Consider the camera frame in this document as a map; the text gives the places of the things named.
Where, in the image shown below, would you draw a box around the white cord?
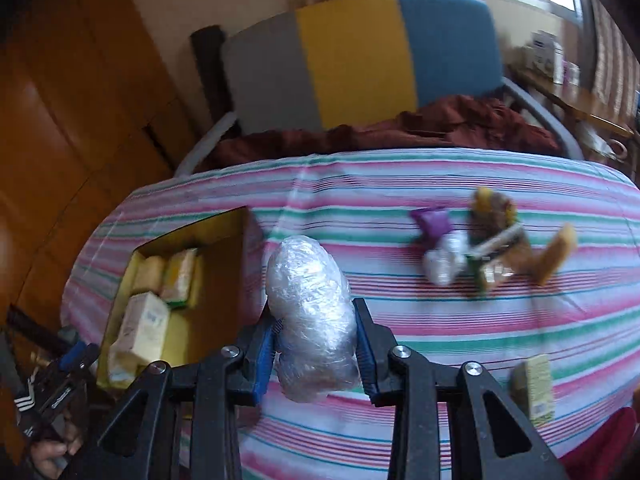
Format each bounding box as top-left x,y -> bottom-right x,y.
582,127 -> 628,161

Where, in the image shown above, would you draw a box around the striped tablecloth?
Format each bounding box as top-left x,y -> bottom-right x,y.
60,147 -> 640,480

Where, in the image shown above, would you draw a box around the plastic-wrapped white bundle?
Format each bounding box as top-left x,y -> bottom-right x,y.
265,235 -> 358,403

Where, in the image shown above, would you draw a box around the beige striped curtain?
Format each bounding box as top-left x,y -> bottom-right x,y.
582,0 -> 640,126

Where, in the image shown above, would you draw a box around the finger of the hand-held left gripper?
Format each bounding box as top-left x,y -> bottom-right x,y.
56,342 -> 101,377

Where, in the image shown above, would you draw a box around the person's left hand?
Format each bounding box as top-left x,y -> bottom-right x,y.
22,422 -> 86,478

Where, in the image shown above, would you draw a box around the small plastic-wrapped lump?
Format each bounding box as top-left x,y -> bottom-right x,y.
422,232 -> 471,287

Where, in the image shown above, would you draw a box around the snack packets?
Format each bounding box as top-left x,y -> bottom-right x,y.
112,292 -> 171,361

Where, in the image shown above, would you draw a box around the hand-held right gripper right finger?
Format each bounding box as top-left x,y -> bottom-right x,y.
352,297 -> 571,480

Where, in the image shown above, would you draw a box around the white cardboard box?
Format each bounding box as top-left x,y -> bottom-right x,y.
527,30 -> 566,83

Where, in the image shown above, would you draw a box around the maroon cloth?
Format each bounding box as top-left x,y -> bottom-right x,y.
192,95 -> 561,171

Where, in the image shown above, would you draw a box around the yellow green-edged packet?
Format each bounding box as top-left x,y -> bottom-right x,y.
162,249 -> 200,307

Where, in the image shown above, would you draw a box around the wooden desk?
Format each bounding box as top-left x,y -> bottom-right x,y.
510,60 -> 640,161

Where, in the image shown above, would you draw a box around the yellow-green snack packet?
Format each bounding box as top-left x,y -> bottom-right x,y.
510,355 -> 556,428

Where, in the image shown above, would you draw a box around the purple wrapped candy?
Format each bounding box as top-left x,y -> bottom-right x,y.
410,207 -> 453,246

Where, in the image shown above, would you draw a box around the wooden wardrobe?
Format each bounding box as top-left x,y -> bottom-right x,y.
0,0 -> 201,321

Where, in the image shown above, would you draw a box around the brown box with yellow interior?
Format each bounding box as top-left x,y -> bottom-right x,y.
97,207 -> 266,393

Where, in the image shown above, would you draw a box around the black pole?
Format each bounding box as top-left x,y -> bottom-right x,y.
5,307 -> 71,351

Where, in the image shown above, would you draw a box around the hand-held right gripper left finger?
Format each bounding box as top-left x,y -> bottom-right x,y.
65,310 -> 283,480

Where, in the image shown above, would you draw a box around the grey yellow blue sofa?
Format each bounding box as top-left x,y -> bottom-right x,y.
172,0 -> 586,178

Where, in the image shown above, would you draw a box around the pale yellow packet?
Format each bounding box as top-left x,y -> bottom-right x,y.
106,350 -> 151,392

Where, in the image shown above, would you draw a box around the clear green-edged cracker packet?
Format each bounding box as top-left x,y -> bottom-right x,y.
465,222 -> 526,297

